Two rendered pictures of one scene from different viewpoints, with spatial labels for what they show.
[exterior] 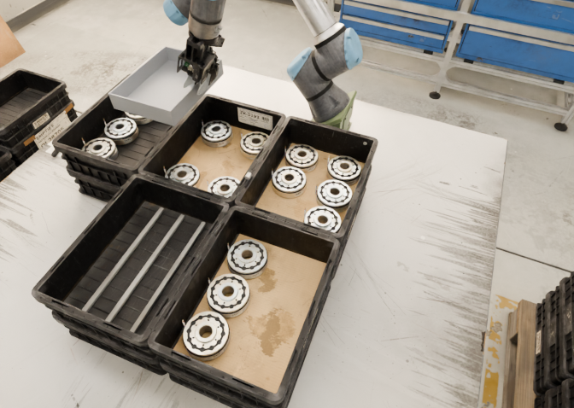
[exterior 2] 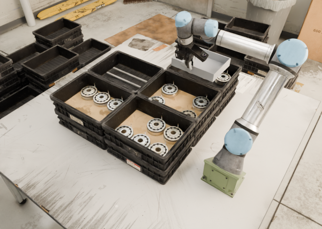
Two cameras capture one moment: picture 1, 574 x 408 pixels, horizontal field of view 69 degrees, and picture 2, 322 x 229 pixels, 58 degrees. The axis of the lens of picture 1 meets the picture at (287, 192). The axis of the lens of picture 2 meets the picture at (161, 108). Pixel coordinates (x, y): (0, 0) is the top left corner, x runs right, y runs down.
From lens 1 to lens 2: 1.58 m
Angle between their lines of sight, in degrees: 67
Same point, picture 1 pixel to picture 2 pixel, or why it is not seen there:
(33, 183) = not seen: hidden behind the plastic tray
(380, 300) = (88, 170)
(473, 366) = (38, 198)
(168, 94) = (196, 63)
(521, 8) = not seen: outside the picture
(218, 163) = (179, 104)
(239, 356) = (78, 101)
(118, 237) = (144, 74)
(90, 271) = (131, 69)
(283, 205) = (143, 124)
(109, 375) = not seen: hidden behind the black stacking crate
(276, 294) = (96, 114)
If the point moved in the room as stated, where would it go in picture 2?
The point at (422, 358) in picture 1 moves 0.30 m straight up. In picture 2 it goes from (53, 177) to (37, 139)
